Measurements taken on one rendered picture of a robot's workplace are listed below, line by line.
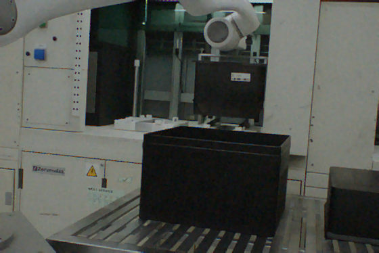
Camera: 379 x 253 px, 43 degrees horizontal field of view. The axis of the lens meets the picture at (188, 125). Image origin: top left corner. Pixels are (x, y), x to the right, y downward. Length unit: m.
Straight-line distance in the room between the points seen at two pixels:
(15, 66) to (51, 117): 0.20
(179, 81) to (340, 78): 1.08
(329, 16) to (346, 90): 0.20
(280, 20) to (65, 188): 0.81
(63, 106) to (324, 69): 0.78
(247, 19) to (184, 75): 0.98
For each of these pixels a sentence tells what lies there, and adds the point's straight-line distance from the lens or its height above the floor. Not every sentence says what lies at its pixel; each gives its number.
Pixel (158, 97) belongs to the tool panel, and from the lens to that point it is 2.35.
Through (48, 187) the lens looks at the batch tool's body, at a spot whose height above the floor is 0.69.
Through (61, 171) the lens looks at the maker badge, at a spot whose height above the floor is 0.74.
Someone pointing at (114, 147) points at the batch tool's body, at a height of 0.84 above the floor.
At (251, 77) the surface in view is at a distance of 1.57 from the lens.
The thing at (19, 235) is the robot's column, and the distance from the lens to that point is 0.90.
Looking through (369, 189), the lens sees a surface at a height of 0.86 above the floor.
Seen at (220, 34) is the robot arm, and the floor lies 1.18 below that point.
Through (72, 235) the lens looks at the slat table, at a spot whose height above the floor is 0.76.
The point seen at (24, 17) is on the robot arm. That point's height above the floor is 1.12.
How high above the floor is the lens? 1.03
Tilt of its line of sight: 5 degrees down
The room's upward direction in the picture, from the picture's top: 4 degrees clockwise
